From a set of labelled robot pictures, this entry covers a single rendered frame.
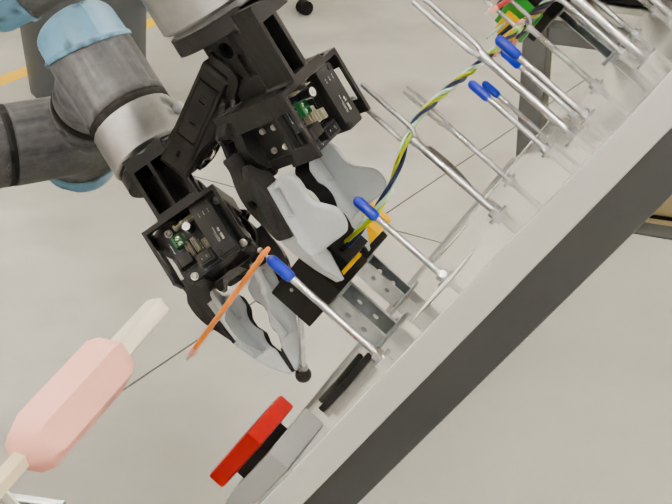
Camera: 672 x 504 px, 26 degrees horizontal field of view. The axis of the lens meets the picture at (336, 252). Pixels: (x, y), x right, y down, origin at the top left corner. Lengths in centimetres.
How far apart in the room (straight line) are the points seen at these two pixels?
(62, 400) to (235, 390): 295
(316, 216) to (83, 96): 29
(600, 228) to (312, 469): 22
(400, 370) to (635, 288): 107
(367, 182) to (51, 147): 35
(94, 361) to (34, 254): 360
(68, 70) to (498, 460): 58
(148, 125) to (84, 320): 225
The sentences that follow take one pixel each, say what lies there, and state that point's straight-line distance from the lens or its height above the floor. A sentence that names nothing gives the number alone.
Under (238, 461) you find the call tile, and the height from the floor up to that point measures 111.
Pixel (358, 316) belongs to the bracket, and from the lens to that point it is 110.
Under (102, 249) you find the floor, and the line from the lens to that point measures 378.
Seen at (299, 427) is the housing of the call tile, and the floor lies 113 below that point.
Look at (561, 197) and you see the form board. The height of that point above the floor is 134.
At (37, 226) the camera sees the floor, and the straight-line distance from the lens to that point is 394.
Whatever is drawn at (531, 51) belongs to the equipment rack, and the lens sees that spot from 203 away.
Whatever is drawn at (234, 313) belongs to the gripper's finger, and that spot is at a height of 106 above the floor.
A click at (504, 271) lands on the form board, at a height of 130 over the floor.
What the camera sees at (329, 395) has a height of 107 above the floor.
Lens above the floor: 163
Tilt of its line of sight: 26 degrees down
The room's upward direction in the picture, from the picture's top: straight up
